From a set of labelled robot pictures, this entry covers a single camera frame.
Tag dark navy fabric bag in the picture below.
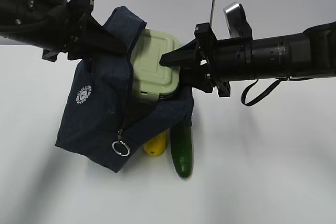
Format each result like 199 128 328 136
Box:
55 6 194 172

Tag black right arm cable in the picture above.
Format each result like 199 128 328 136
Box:
241 76 316 107

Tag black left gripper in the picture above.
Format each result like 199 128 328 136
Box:
41 0 129 62

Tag green lidded glass container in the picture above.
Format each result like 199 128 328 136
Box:
131 29 180 103

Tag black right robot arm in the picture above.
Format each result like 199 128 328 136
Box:
160 22 335 97

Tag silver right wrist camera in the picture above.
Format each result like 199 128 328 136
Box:
223 2 252 38

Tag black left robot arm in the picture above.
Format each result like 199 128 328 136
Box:
1 0 127 62

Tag green toy cucumber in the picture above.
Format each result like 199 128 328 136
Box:
170 123 193 179

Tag yellow toy lemon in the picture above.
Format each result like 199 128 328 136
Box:
143 131 168 156

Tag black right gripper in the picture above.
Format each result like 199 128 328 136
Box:
160 23 231 97

